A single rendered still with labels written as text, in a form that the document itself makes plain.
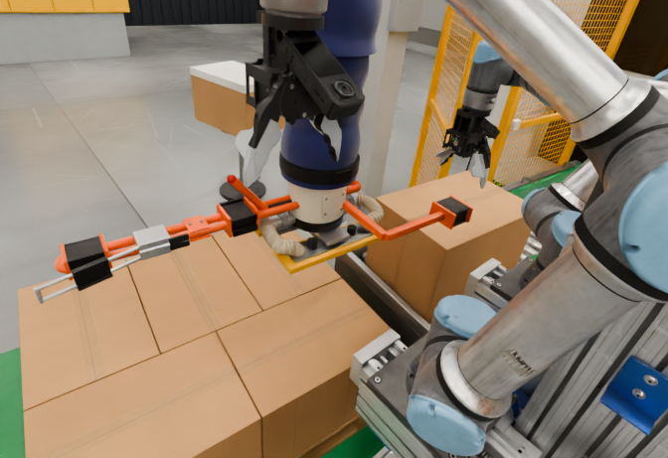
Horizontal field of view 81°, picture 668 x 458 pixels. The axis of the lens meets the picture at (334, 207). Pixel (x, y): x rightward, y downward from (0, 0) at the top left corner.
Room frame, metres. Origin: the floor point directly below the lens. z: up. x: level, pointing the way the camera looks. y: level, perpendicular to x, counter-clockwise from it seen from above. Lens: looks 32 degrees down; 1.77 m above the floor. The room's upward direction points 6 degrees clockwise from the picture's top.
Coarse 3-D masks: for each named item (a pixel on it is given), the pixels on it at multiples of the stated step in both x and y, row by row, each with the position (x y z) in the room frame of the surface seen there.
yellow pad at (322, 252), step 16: (352, 224) 1.04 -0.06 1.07; (304, 240) 0.93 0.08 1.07; (320, 240) 0.93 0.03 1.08; (352, 240) 0.94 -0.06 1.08; (368, 240) 0.96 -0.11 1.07; (288, 256) 0.85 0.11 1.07; (304, 256) 0.85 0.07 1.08; (320, 256) 0.86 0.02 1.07; (336, 256) 0.89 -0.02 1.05; (288, 272) 0.80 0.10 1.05
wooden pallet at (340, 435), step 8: (360, 416) 0.96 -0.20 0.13; (344, 424) 0.91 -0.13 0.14; (352, 424) 0.99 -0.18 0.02; (360, 424) 0.97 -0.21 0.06; (336, 432) 0.89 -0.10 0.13; (344, 432) 0.95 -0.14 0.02; (352, 432) 0.95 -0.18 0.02; (320, 440) 0.84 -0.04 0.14; (328, 440) 0.91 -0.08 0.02; (336, 440) 0.91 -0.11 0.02; (344, 440) 0.92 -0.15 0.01; (312, 448) 0.81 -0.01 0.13; (320, 448) 0.87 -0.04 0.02; (328, 448) 0.87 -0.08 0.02; (296, 456) 0.77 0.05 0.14; (304, 456) 0.83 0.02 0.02; (312, 456) 0.84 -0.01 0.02; (320, 456) 0.84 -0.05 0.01
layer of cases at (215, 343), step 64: (192, 256) 1.41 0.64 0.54; (256, 256) 1.45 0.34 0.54; (64, 320) 0.98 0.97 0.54; (128, 320) 1.01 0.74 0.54; (192, 320) 1.04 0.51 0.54; (256, 320) 1.07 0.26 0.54; (320, 320) 1.10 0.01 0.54; (64, 384) 0.73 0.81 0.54; (128, 384) 0.75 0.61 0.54; (192, 384) 0.77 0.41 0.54; (256, 384) 0.79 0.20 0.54; (320, 384) 0.82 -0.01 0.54; (64, 448) 0.54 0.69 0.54; (128, 448) 0.56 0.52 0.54; (192, 448) 0.58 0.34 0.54; (256, 448) 0.67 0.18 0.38
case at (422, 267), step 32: (416, 192) 1.51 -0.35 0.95; (448, 192) 1.54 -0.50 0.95; (480, 192) 1.57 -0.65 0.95; (384, 224) 1.37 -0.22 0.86; (480, 224) 1.31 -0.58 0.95; (512, 224) 1.35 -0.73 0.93; (384, 256) 1.34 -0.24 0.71; (416, 256) 1.21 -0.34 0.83; (448, 256) 1.13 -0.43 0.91; (480, 256) 1.26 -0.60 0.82; (512, 256) 1.43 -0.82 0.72; (416, 288) 1.18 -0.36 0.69; (448, 288) 1.17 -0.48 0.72
